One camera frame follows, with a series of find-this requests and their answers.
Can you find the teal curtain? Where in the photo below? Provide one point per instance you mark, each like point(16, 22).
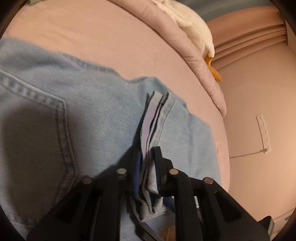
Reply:
point(211, 9)

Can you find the white wall power strip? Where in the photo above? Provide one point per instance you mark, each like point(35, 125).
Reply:
point(263, 133)

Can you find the mauve quilted duvet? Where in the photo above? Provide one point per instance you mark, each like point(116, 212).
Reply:
point(160, 22)

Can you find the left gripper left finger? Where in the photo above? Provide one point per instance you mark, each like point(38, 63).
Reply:
point(91, 210)

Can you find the white goose plush toy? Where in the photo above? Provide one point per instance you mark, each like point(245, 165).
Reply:
point(195, 28)

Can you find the pink bed sheet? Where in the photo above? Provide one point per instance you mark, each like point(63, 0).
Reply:
point(104, 33)

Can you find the pink curtain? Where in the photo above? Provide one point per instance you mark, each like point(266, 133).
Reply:
point(241, 33)

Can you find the light blue denim pants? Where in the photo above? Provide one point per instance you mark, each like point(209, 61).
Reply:
point(63, 119)

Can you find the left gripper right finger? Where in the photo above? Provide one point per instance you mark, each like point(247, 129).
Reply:
point(203, 209)

